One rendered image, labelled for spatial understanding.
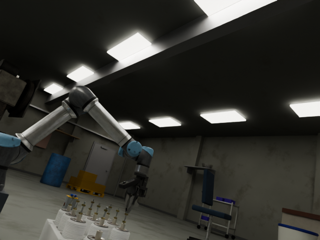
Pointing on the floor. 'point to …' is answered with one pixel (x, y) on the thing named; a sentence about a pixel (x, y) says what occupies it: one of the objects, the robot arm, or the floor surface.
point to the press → (15, 91)
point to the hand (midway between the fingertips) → (126, 210)
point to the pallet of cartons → (86, 184)
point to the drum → (55, 170)
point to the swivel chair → (209, 178)
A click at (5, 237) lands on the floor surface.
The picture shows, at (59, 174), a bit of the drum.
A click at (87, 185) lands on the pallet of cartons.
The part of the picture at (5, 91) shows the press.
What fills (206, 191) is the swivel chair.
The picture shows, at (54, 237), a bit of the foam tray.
